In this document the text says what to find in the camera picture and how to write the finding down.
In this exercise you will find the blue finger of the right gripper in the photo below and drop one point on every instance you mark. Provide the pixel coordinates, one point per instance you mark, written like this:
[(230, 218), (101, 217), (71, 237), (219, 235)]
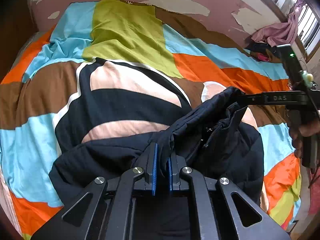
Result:
[(270, 98)]

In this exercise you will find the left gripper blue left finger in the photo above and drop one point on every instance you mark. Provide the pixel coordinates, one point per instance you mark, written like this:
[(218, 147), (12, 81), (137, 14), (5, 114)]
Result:
[(150, 167)]

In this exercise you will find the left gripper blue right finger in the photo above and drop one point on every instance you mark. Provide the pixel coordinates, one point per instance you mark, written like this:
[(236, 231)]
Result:
[(174, 165)]

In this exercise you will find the dark navy padded jacket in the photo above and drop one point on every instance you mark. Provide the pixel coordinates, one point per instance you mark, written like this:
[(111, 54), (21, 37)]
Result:
[(212, 139)]

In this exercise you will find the person's right hand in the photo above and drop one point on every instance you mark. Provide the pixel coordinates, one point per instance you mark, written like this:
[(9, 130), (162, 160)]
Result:
[(307, 130)]

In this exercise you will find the pink window curtain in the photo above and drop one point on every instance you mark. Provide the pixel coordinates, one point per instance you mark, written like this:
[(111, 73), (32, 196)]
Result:
[(281, 33)]

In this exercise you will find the brown framed window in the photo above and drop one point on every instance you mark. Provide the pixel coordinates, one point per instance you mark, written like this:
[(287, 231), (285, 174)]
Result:
[(307, 38)]

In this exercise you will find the colourful striped duvet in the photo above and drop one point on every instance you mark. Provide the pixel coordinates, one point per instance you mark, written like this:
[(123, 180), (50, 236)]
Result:
[(113, 69)]

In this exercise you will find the dark clothes pile by wall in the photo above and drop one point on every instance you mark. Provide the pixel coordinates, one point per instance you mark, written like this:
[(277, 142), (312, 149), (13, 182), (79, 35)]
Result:
[(264, 52)]

